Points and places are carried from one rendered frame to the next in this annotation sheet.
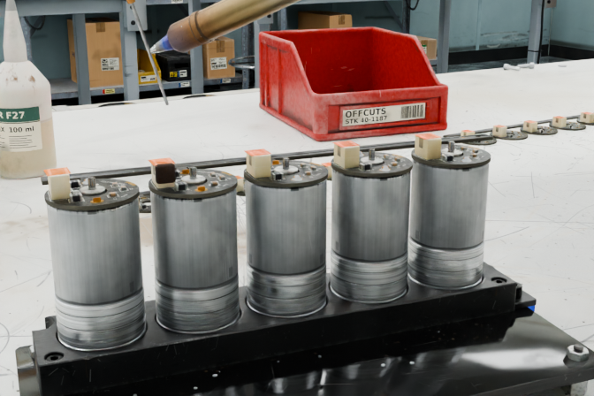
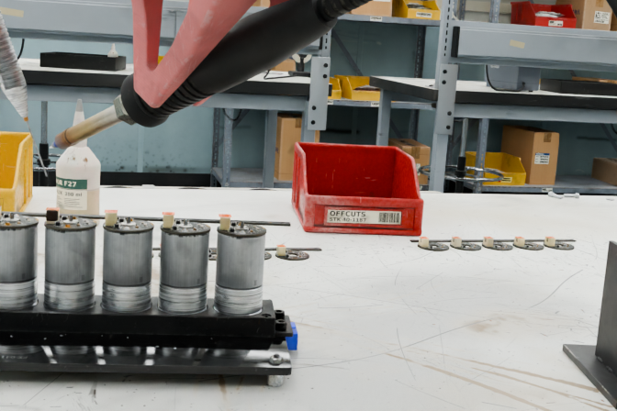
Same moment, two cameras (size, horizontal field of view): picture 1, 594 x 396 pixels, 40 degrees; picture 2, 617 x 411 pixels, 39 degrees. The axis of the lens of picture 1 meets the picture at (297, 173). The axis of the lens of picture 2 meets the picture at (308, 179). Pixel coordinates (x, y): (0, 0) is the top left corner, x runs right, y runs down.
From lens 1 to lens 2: 0.24 m
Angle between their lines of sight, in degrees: 15
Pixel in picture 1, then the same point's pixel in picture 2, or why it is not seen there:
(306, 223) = (129, 255)
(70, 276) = not seen: outside the picture
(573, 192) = (453, 289)
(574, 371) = (263, 367)
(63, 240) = not seen: outside the picture
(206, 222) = (66, 245)
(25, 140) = (74, 203)
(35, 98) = (85, 173)
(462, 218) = (236, 269)
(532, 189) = (423, 283)
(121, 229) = (18, 241)
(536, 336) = (266, 349)
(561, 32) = not seen: outside the picture
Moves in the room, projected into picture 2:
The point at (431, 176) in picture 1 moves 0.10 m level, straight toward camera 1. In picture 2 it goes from (220, 239) to (90, 289)
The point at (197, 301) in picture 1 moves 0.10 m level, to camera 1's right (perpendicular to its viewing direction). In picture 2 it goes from (59, 291) to (255, 321)
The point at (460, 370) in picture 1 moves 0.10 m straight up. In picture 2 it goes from (197, 355) to (207, 141)
